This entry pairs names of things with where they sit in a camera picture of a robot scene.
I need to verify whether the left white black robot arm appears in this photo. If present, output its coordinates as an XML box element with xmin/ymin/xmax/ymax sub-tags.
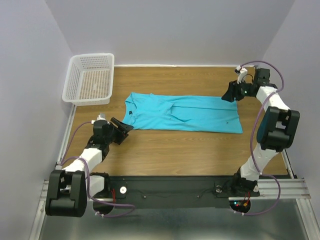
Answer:
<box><xmin>45</xmin><ymin>116</ymin><xmax>136</xmax><ymax>217</ymax></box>

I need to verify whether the turquoise t shirt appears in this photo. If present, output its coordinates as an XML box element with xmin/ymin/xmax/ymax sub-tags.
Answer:
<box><xmin>123</xmin><ymin>92</ymin><xmax>243</xmax><ymax>134</ymax></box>

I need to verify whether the white perforated plastic basket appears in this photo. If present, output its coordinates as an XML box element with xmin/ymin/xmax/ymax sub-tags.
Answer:
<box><xmin>62</xmin><ymin>53</ymin><xmax>115</xmax><ymax>106</ymax></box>

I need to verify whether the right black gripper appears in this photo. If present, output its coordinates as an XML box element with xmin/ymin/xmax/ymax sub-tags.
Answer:
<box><xmin>220</xmin><ymin>77</ymin><xmax>254</xmax><ymax>102</ymax></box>

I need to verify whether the right metal knob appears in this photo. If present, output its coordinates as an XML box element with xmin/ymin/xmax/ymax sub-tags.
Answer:
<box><xmin>215</xmin><ymin>185</ymin><xmax>223</xmax><ymax>194</ymax></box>

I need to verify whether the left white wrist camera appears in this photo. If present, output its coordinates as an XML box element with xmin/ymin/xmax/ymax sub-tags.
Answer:
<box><xmin>96</xmin><ymin>112</ymin><xmax>107</xmax><ymax>121</ymax></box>

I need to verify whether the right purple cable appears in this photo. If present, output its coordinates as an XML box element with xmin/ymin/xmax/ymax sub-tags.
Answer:
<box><xmin>233</xmin><ymin>60</ymin><xmax>286</xmax><ymax>216</ymax></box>

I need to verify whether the aluminium frame rail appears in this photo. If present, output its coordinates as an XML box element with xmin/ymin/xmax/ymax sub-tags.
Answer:
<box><xmin>254</xmin><ymin>177</ymin><xmax>312</xmax><ymax>200</ymax></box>

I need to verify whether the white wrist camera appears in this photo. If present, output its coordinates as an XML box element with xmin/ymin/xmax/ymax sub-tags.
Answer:
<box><xmin>234</xmin><ymin>65</ymin><xmax>248</xmax><ymax>84</ymax></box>
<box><xmin>96</xmin><ymin>112</ymin><xmax>107</xmax><ymax>121</ymax></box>

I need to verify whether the left white knob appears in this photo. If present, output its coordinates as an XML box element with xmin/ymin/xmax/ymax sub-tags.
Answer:
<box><xmin>119</xmin><ymin>186</ymin><xmax>127</xmax><ymax>195</ymax></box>

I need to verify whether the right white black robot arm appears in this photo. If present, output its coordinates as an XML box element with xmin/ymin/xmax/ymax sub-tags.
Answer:
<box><xmin>222</xmin><ymin>65</ymin><xmax>300</xmax><ymax>195</ymax></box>

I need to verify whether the circuit board with leds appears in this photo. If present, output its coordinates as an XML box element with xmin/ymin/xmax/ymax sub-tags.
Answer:
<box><xmin>229</xmin><ymin>200</ymin><xmax>251</xmax><ymax>213</ymax></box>

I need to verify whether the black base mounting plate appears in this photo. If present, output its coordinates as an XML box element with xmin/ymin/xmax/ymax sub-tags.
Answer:
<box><xmin>82</xmin><ymin>175</ymin><xmax>261</xmax><ymax>210</ymax></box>

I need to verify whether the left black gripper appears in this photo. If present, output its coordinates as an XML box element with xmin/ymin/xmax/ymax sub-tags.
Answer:
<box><xmin>105</xmin><ymin>117</ymin><xmax>133</xmax><ymax>145</ymax></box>

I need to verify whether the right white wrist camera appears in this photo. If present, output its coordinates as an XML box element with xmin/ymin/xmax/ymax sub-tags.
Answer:
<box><xmin>234</xmin><ymin>65</ymin><xmax>248</xmax><ymax>84</ymax></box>

